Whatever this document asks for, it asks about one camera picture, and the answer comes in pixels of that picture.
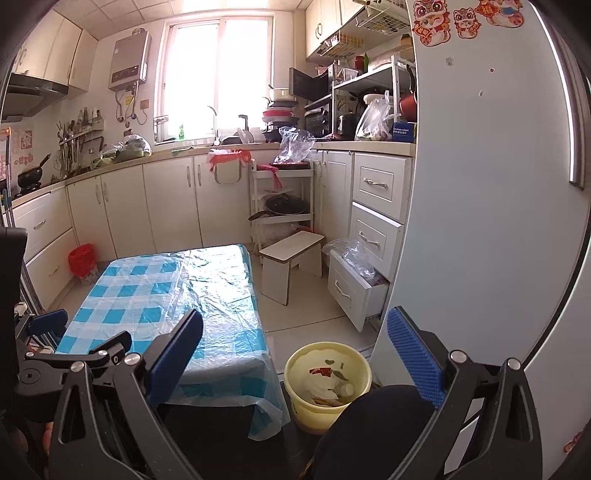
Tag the white wooden step stool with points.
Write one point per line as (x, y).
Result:
(302, 250)

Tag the clear plastic bag in drawer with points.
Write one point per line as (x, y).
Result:
(355, 255)

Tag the white refrigerator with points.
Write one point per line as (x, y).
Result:
(496, 255)

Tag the black range hood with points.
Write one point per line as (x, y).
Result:
(27, 96)

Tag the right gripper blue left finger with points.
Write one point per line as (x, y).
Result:
(167, 356)

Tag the black wok on stove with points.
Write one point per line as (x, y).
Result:
(31, 177)

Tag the clear plastic bag on rack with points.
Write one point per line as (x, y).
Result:
(295, 145)

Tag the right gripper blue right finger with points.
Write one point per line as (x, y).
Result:
(423, 367)

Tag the white tiered storage rack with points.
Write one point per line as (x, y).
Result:
(266, 179)

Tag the gas water heater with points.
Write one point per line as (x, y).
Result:
(129, 61)

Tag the hanging red lined door bin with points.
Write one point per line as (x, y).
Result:
(226, 164)

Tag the white red paper food bag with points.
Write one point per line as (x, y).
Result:
(321, 381)

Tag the yellow plastic bucket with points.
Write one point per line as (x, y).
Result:
(310, 417)

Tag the white plastic bag on counter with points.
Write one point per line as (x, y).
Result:
(375, 121)

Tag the clear plastic bottle white cap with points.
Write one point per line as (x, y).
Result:
(344, 390)

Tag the black microwave oven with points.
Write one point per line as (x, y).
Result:
(311, 88)

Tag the red lined small trash bin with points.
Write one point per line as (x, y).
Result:
(83, 264)

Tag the open white drawer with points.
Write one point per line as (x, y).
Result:
(359, 298)

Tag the black frying pan on rack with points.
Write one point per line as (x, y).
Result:
(280, 205)

